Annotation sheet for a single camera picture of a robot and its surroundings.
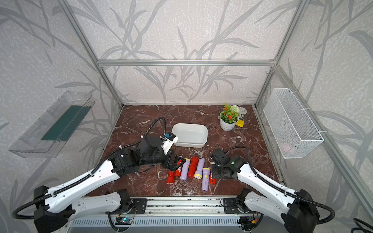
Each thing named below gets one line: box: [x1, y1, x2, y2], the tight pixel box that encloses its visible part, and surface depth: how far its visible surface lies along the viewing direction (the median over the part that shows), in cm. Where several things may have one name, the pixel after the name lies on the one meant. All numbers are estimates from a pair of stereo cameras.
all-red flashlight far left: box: [166, 169, 175, 185], surface depth 82 cm
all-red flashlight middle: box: [187, 156, 199, 178], surface depth 86 cm
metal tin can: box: [238, 106, 248, 120], surface depth 111 cm
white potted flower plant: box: [219, 103, 240, 132], surface depth 97 cm
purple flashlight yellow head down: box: [194, 156, 205, 180], surface depth 86 cm
